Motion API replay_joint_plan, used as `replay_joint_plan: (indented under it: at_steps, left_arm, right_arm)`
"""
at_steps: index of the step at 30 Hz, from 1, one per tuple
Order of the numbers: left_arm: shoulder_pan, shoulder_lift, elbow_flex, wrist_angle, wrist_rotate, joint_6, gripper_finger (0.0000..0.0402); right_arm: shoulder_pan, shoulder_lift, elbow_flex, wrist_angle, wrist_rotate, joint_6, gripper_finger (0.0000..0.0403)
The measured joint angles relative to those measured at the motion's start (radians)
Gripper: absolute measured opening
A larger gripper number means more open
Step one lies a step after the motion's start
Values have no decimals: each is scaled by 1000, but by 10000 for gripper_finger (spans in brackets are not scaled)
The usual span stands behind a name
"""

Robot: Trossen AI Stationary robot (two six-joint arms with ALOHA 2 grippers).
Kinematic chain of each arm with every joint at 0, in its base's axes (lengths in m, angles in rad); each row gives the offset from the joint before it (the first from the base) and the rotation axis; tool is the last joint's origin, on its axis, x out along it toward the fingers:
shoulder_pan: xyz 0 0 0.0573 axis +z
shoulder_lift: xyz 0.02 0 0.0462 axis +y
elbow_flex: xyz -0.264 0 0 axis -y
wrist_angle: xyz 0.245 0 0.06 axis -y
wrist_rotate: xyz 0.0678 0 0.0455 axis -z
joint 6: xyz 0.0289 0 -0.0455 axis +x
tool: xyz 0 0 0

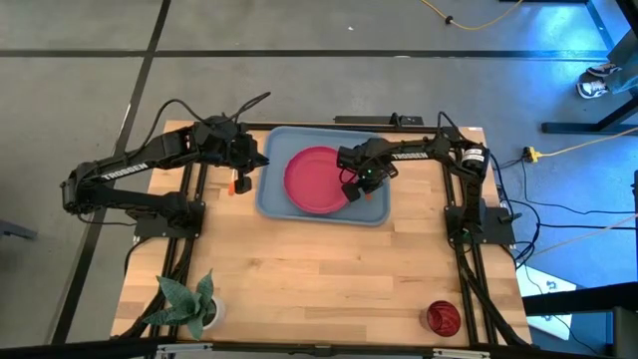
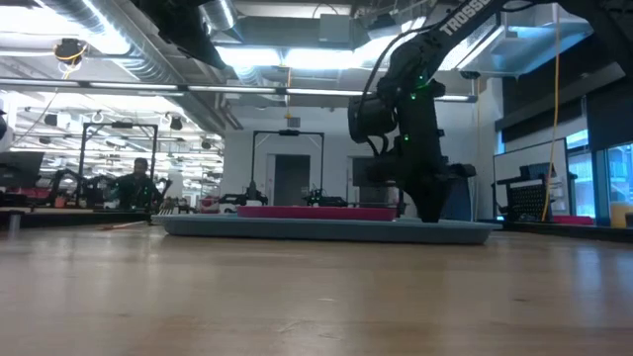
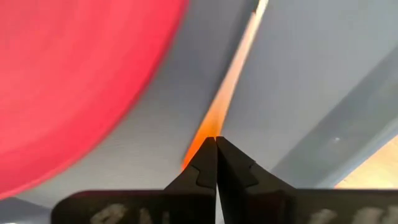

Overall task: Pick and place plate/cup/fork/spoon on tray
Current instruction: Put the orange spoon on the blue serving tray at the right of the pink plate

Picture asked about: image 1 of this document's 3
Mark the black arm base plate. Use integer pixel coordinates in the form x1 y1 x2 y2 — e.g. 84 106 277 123
133 198 207 239
444 203 517 246

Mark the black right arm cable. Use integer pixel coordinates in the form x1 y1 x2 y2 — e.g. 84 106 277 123
437 110 468 139

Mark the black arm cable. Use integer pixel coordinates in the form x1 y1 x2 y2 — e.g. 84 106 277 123
437 110 468 139
143 90 273 151

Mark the person's shoe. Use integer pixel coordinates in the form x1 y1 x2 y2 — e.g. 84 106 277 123
575 78 611 100
586 62 623 79

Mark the black front crossbar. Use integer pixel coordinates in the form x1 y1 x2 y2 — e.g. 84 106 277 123
0 335 638 359

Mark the yellow extension cable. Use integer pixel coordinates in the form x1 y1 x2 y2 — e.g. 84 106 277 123
420 0 525 32

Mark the white plant pot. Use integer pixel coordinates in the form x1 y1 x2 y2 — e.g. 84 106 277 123
201 295 227 332

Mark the black bar bracket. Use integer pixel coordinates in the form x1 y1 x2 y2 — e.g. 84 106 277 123
333 115 426 128

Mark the pink round plate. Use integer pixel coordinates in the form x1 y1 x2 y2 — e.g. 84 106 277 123
282 145 358 216

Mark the black floor cable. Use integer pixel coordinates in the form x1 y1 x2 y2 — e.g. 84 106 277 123
519 158 638 216

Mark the yellow power tap with cable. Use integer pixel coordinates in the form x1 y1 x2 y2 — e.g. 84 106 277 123
522 131 638 165

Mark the blue plastic tray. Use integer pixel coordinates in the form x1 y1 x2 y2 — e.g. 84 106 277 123
254 125 393 227

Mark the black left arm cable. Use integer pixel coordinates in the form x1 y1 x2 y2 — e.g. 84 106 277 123
143 90 273 151

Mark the white sheet with blue marks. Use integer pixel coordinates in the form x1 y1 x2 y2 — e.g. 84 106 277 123
515 262 578 342

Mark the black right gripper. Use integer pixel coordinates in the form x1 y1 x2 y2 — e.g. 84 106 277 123
337 139 400 203

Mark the black aluminium table frame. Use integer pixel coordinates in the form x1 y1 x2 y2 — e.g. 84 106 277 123
112 119 532 350

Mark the red translucent cup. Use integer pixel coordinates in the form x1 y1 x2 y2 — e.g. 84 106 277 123
425 299 463 338

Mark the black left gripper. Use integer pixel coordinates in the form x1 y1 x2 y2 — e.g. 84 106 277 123
226 133 271 195

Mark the green leafy plant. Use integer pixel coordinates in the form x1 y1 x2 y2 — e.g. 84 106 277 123
142 268 217 342

